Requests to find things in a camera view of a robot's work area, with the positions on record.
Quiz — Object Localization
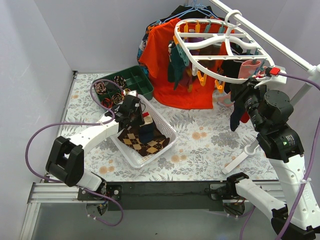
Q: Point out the navy beige red sock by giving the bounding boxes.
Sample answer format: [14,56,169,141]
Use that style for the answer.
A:
[138,112,156,144]

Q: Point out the white sock clip hanger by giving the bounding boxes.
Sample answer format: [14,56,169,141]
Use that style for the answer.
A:
[173,9,275,85]

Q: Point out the navy blue sock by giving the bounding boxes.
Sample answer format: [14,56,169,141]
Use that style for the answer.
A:
[229,104,245,132]

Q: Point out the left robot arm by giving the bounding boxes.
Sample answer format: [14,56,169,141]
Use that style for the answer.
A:
[45,94,144,200]

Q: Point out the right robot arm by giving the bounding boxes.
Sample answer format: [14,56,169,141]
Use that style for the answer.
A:
[208,78,320,240]

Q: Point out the brown argyle sock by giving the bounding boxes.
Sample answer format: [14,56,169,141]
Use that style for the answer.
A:
[117,127,170,157]

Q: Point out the pink patterned sock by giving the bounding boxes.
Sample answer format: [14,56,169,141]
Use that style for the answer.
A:
[217,60,262,107]

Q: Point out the black striped sock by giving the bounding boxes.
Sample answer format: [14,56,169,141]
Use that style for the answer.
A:
[218,60,244,79]

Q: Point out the green divided organizer tray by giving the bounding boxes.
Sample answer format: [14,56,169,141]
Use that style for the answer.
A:
[92,65,154,108]

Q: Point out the white plastic basket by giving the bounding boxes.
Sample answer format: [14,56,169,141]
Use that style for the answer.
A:
[110,94,178,169]

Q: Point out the floral table mat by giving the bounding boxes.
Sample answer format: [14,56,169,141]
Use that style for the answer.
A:
[64,73,278,182]

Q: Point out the orange t-shirt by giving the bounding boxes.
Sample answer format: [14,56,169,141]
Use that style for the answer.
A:
[138,18,215,110]

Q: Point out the teal green sock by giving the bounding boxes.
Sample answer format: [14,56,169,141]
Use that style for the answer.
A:
[167,41,190,91]

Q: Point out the white clothes rack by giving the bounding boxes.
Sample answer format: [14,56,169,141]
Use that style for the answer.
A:
[209,0,320,175]

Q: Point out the dark patterned shirt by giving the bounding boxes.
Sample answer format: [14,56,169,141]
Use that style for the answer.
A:
[136,20,161,76]

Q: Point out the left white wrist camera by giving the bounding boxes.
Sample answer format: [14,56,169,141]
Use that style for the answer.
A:
[122,90,138,97]

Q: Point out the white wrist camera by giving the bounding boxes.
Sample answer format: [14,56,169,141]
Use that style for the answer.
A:
[122,90,138,97]
[254,65,287,89]

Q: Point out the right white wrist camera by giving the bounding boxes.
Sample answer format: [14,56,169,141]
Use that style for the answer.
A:
[254,65,287,89]

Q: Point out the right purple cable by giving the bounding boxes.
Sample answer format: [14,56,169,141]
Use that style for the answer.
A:
[239,72,320,240]

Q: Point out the purple cable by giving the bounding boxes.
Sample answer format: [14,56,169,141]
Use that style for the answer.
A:
[24,79,125,227]
[239,72,320,240]

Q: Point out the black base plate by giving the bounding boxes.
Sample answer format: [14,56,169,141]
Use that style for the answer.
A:
[77,181,238,213]

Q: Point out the blue wire hanger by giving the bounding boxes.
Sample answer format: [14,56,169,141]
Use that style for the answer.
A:
[156,3,219,24]

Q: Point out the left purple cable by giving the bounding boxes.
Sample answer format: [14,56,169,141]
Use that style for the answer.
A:
[24,79,125,227]

